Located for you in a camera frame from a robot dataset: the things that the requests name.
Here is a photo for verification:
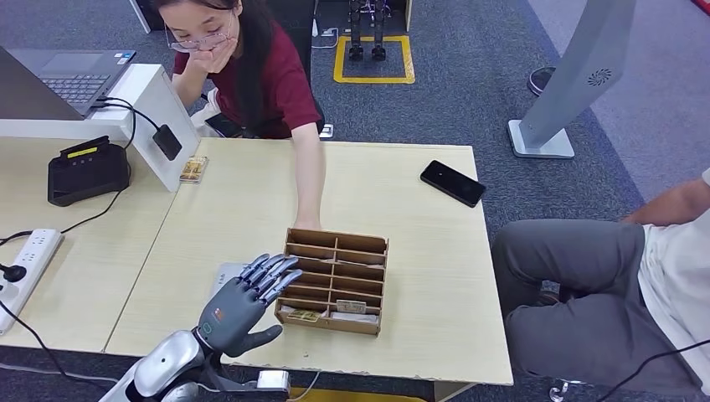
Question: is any wooden card organizer box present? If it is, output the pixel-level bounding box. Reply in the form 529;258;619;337
274;227;389;338

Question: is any black power adapter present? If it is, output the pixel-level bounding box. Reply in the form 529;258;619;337
152;124;183;162

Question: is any white cable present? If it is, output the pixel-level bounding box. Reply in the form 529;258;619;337
288;371;322;402

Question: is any grey laptop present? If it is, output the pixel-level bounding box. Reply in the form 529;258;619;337
0;47;137;122

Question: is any black robot leg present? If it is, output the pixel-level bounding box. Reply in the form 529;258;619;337
370;0;388;62
347;0;366;62

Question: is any clear card case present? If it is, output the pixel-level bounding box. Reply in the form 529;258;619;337
178;155;209;185

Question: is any grey kiosk stand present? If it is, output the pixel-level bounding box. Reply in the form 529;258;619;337
507;0;637;161

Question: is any yellow floor tape square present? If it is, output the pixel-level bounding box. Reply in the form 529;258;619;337
333;35;416;86

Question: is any round dark floor base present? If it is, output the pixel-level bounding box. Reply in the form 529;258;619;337
527;66;557;98

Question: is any long black cable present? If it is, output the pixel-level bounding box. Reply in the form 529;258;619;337
0;102;137;246

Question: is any black mouse cable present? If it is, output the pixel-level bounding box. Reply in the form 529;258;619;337
596;339;710;402

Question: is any black adapter cable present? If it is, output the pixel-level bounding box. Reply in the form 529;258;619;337
91;96;162;134

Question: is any person's right hand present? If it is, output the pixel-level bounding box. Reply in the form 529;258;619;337
185;33;237;73

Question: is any chrome chair caster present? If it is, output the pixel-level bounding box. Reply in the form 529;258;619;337
548;379;584;402

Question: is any white room key card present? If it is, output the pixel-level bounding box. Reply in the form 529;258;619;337
330;312;380;324

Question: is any black power strip cable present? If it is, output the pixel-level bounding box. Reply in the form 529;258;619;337
0;299;70;381

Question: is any black smartphone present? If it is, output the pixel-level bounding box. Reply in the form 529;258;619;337
419;160;487;209

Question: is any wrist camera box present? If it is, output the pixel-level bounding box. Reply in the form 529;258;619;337
255;369;291;394

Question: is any white desk riser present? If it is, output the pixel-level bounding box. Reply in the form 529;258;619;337
0;64;202;193

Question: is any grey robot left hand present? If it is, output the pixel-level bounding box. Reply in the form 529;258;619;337
197;253;304;359

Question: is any white floor power strip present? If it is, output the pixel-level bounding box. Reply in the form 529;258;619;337
310;19;341;51

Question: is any person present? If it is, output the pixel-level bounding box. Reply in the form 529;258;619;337
149;0;326;231
491;168;710;402

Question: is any grey card reader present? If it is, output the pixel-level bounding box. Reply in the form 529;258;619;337
210;262;248;298

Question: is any black payment terminal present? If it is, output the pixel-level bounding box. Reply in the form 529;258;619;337
47;136;131;209

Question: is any black office chair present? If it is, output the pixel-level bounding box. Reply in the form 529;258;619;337
263;0;326;142

